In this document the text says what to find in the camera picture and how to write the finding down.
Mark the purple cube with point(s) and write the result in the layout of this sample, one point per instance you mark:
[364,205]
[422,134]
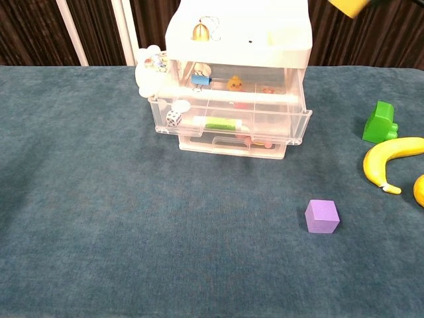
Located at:
[321,217]

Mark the white dice black dots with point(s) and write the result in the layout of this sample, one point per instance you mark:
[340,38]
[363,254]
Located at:
[174,118]

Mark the yellow duck toy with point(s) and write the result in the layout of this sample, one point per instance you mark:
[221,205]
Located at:
[235,83]

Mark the white plastic drawer cabinet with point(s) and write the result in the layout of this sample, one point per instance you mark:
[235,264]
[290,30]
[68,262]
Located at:
[238,30]

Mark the pink toy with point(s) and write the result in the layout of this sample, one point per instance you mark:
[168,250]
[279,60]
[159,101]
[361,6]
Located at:
[246,140]

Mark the teal table mat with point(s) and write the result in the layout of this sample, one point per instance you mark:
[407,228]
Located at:
[132,215]

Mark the small gold bell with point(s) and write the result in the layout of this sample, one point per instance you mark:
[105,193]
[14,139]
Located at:
[200,32]

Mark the white round disc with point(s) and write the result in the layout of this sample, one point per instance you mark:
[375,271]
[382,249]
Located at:
[181,106]

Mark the white fishing game toy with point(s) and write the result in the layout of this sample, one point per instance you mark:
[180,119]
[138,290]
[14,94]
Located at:
[147,76]

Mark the clear plastic drawer with tube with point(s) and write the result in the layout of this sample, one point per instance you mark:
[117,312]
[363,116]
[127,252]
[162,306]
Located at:
[281,122]

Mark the clear drawer with pink toy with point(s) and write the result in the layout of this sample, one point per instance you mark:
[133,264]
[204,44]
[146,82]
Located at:
[198,145]

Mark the white metal frame post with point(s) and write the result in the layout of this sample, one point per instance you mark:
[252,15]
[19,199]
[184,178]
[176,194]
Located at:
[71,33]
[124,33]

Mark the yellow object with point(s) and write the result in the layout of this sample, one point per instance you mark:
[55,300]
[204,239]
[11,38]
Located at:
[349,6]

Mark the yellow banana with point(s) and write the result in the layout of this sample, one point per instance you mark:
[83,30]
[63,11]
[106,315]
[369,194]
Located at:
[374,162]

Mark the green toy brick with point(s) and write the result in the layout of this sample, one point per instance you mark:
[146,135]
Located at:
[377,126]

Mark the green and white tube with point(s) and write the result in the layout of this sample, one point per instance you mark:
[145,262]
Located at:
[218,123]

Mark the blue binder clip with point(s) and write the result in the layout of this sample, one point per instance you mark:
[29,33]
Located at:
[201,80]

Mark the yellow pear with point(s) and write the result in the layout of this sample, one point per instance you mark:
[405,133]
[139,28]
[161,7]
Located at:
[420,192]

